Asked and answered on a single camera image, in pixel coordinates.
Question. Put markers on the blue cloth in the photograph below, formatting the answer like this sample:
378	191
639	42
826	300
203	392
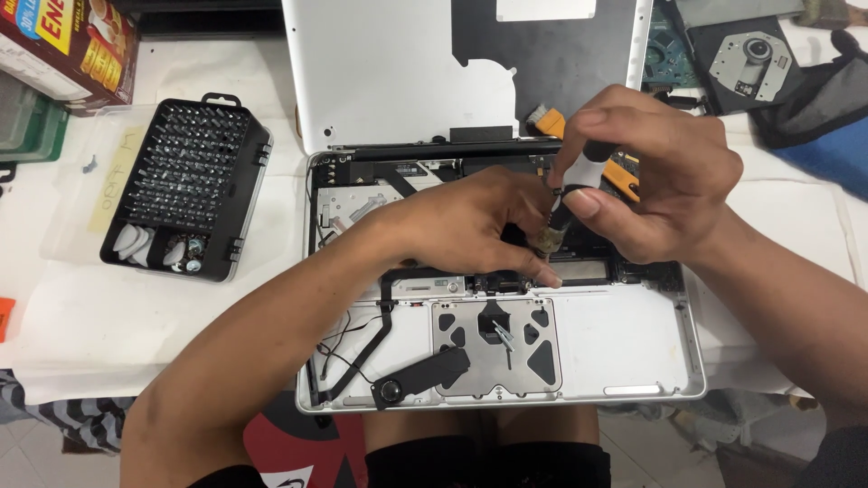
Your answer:
834	152

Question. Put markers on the person's left hand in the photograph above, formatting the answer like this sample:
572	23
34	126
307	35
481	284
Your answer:
468	217

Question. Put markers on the red brown cardboard box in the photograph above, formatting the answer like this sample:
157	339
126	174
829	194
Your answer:
61	40

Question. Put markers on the black laptop speaker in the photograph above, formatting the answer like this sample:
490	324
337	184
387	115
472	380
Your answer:
420	376

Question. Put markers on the person's black shorts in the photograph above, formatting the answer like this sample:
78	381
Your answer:
488	467

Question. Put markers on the person's right hand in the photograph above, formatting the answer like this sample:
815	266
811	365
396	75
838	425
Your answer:
664	169

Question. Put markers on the white laptop base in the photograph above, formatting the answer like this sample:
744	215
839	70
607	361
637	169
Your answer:
610	339

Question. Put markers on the black and white screwdriver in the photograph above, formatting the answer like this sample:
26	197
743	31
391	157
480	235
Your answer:
583	174

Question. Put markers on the grey metal plate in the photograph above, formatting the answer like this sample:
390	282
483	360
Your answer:
739	8

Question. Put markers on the silver trackpad plate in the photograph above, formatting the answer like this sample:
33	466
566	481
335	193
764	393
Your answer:
495	373

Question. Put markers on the white laptop bottom cover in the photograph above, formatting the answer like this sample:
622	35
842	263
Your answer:
380	68

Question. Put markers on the clear plastic kit lid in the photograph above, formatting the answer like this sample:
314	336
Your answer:
88	196

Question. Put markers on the dark grey cloth bag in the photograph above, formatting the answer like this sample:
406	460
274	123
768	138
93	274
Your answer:
820	95

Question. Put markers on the camouflage patterned cloth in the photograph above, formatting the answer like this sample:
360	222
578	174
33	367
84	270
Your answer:
837	10

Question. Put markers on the black screwdriver bit kit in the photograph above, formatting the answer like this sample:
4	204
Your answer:
196	176

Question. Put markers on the white tablecloth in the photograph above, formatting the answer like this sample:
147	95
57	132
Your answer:
102	325

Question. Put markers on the green circuit board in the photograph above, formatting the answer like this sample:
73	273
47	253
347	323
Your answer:
668	54

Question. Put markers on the black optical disc drive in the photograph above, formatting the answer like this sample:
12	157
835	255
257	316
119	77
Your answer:
746	64

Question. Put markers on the small black connector part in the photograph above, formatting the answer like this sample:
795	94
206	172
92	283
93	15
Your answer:
681	101

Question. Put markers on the striped grey cloth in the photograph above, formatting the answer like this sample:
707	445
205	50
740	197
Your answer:
61	413

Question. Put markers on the small orange object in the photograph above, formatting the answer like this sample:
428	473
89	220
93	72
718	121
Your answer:
5	318

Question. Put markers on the green plastic container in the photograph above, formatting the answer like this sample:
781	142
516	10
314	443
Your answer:
34	129

